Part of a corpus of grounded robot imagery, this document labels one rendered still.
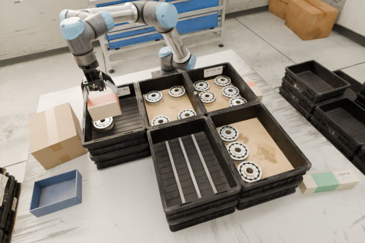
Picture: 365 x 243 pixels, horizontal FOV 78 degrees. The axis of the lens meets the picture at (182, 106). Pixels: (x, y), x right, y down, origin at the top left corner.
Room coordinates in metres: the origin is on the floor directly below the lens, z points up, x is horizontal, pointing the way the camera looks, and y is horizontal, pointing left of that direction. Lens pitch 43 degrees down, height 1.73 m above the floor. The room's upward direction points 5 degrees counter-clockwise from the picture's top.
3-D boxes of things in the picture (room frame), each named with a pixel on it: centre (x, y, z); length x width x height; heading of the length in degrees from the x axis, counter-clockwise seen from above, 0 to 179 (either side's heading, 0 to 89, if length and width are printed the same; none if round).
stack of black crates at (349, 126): (1.04, -1.21, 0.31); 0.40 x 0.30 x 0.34; 16
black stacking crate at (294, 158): (0.61, -0.30, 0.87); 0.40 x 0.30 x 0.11; 12
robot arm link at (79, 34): (0.75, 0.34, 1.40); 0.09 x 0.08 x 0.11; 146
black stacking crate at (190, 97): (0.93, 0.08, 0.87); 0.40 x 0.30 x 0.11; 12
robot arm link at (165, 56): (1.36, 0.07, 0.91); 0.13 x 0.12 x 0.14; 56
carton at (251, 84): (1.12, -0.44, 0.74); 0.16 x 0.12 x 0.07; 6
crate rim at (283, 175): (0.61, -0.30, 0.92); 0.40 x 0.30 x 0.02; 12
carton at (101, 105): (0.77, 0.35, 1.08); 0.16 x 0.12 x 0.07; 16
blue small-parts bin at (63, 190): (0.53, 0.63, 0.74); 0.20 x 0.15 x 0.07; 105
